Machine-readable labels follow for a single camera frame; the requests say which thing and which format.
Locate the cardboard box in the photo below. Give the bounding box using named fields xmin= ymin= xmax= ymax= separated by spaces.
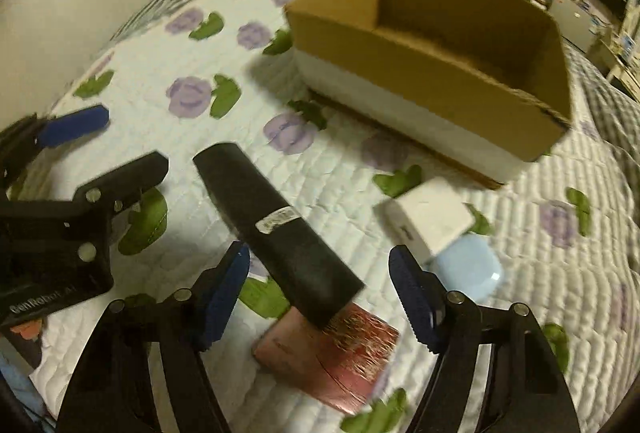
xmin=284 ymin=0 xmax=573 ymax=190

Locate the black rectangular case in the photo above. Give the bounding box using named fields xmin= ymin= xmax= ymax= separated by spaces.
xmin=193 ymin=142 xmax=367 ymax=329

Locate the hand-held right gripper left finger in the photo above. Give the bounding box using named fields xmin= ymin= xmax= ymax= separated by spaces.
xmin=56 ymin=241 xmax=251 ymax=433

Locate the white charger cube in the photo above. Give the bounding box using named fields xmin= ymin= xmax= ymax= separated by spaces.
xmin=384 ymin=177 xmax=476 ymax=266

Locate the floral quilted blanket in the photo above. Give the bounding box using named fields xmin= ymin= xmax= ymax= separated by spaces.
xmin=20 ymin=0 xmax=640 ymax=433

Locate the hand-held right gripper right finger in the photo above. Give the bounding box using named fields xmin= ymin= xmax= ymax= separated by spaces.
xmin=388 ymin=245 xmax=582 ymax=433

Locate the light blue earbuds case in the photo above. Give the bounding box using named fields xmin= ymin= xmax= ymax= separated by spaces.
xmin=429 ymin=233 xmax=503 ymax=303

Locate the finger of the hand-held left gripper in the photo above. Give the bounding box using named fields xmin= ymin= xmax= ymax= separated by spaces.
xmin=72 ymin=151 xmax=169 ymax=216
xmin=0 ymin=105 xmax=110 ymax=186

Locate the red patterned wallet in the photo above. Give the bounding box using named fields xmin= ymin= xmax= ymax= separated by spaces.
xmin=251 ymin=302 xmax=401 ymax=415

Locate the cluttered white desk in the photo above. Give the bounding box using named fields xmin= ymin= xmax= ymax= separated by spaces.
xmin=495 ymin=0 xmax=640 ymax=101

